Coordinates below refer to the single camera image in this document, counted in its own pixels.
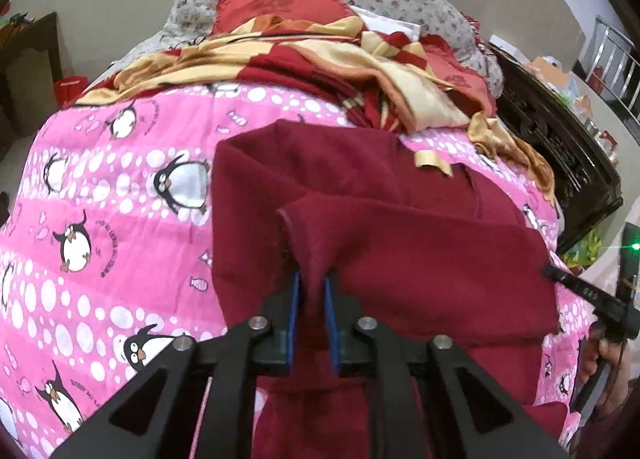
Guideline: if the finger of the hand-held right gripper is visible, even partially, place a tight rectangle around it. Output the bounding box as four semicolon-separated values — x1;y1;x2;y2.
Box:
542;264;626;311

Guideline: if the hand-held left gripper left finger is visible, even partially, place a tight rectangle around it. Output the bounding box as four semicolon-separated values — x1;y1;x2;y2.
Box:
50;270;303;459

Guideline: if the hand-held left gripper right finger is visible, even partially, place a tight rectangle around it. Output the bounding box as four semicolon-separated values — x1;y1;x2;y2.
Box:
324;271;571;459

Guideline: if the maroon fleece garment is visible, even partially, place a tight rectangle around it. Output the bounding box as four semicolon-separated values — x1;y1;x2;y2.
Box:
210;119;563;459

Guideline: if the person's right forearm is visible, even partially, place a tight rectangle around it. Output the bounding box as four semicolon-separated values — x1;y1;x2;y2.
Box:
592;406;640;459

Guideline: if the person's right hand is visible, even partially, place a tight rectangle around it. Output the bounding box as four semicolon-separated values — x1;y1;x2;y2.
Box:
597;336;640;422

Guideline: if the green yellow bag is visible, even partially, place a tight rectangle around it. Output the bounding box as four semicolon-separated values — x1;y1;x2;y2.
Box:
564;228;607;271

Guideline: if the carved dark wooden cabinet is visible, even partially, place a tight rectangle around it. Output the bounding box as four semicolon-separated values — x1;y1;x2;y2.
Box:
487;41;623;255

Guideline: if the metal railing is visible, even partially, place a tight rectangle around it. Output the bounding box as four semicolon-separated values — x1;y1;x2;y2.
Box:
580;16;640;110

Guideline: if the orange cardboard box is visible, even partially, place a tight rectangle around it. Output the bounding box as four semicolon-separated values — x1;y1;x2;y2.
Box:
525;56;576;86

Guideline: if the pink penguin print blanket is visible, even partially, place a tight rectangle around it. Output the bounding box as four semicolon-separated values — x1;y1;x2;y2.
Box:
0;81;586;459

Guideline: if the red and yellow striped blanket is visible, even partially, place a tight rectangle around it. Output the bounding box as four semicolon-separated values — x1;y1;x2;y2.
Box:
75;16;558;204

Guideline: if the white pillow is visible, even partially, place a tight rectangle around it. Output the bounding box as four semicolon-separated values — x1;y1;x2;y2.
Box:
355;6;423;40

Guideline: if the red plastic bin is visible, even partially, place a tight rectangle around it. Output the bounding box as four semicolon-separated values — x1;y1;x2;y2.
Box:
54;76;83;110

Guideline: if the plain dark wooden cabinet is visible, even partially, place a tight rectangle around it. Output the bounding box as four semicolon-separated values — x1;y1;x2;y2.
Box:
0;11;63;150

